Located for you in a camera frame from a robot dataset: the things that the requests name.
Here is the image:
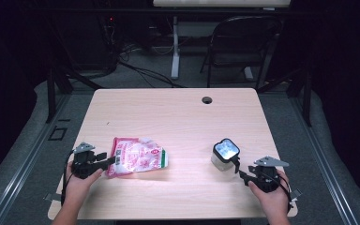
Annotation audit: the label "dark computer tower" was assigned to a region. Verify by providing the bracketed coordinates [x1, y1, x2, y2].
[62, 12, 120, 71]

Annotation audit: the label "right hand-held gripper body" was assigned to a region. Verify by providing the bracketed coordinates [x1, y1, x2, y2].
[247, 156, 290, 193]

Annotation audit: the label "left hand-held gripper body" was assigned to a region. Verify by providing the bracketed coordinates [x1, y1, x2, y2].
[70, 142, 109, 180]

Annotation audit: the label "black metal stand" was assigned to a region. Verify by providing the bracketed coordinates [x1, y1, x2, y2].
[256, 62, 313, 128]
[45, 62, 104, 124]

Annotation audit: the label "person's left hand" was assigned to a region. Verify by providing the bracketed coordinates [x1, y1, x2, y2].
[64, 161, 104, 204]

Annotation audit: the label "white desk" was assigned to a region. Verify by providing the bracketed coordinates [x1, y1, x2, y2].
[152, 0, 292, 81]

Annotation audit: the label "right hand-held gripper black cable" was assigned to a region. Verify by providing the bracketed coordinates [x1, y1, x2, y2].
[270, 172, 294, 214]

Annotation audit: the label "person's right hand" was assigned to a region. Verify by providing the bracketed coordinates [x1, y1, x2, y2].
[248, 170, 292, 218]

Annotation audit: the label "left hand-held gripper black cable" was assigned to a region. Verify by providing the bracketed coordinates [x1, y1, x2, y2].
[59, 149, 76, 207]

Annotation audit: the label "metal floor rail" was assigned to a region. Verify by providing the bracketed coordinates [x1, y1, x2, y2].
[0, 93, 73, 225]
[289, 93, 360, 225]

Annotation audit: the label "metal table clip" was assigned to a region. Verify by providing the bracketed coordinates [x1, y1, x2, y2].
[289, 188, 303, 201]
[43, 192, 62, 203]

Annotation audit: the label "hand-held gripper black cable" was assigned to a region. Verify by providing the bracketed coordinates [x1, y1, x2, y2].
[59, 149, 76, 207]
[270, 172, 294, 214]

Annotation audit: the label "pink and white plastic bag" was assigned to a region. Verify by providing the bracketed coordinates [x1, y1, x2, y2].
[105, 136, 169, 179]

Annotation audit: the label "black folding chair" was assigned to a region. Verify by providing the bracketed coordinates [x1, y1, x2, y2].
[200, 15, 284, 90]

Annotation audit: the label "black floor cables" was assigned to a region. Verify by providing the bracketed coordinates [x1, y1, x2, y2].
[118, 59, 186, 88]

